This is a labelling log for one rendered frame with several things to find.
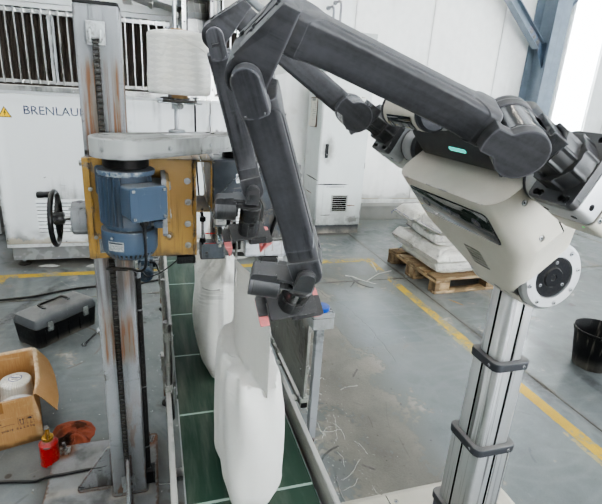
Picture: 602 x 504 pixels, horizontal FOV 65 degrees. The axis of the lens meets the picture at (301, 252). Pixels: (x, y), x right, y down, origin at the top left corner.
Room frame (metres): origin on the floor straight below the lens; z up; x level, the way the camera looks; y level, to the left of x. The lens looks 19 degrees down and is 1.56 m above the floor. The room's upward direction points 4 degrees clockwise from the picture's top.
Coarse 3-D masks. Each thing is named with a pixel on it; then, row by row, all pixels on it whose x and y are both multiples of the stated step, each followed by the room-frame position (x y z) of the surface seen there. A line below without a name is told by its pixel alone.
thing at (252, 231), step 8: (232, 224) 1.32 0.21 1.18; (240, 224) 1.28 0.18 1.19; (248, 224) 1.26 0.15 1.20; (256, 224) 1.28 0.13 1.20; (232, 232) 1.30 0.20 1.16; (240, 232) 1.29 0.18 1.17; (248, 232) 1.28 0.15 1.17; (256, 232) 1.30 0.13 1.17; (264, 232) 1.32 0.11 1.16; (232, 240) 1.28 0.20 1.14; (240, 240) 1.28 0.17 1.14
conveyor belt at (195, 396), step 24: (168, 264) 3.00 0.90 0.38; (192, 264) 3.03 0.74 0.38; (192, 288) 2.63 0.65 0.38; (192, 336) 2.05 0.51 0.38; (192, 360) 1.84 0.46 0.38; (192, 384) 1.66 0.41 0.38; (192, 408) 1.51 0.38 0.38; (192, 432) 1.38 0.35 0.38; (288, 432) 1.41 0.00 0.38; (192, 456) 1.26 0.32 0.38; (216, 456) 1.27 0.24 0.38; (288, 456) 1.29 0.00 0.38; (192, 480) 1.16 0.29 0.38; (216, 480) 1.17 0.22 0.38; (288, 480) 1.19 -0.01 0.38
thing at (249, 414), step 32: (256, 320) 1.09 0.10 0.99; (224, 352) 1.22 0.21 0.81; (256, 352) 1.08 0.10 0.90; (224, 384) 1.15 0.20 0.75; (256, 384) 1.06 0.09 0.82; (224, 416) 1.11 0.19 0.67; (256, 416) 1.05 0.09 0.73; (224, 448) 1.11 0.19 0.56; (256, 448) 1.04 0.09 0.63; (224, 480) 1.11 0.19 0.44; (256, 480) 1.04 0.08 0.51
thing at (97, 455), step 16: (64, 448) 1.63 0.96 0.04; (80, 448) 1.65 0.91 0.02; (96, 448) 1.66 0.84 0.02; (64, 464) 1.56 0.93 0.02; (80, 464) 1.56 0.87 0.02; (96, 464) 1.45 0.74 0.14; (128, 464) 1.41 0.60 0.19; (48, 480) 1.47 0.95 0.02; (64, 480) 1.48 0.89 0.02; (80, 480) 1.48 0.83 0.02; (96, 480) 1.45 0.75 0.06; (112, 480) 1.46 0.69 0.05; (128, 480) 1.38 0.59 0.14; (48, 496) 1.40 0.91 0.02; (64, 496) 1.40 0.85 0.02; (80, 496) 1.41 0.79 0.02; (96, 496) 1.41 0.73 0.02; (112, 496) 1.41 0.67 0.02; (128, 496) 1.35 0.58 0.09; (144, 496) 1.42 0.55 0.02
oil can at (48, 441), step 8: (48, 432) 1.59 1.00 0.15; (40, 440) 1.58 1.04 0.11; (48, 440) 1.57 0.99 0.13; (56, 440) 1.59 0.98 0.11; (40, 448) 1.55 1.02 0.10; (48, 448) 1.56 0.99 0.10; (56, 448) 1.58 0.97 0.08; (40, 456) 1.56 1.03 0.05; (48, 456) 1.55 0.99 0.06; (56, 456) 1.58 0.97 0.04; (48, 464) 1.55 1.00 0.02
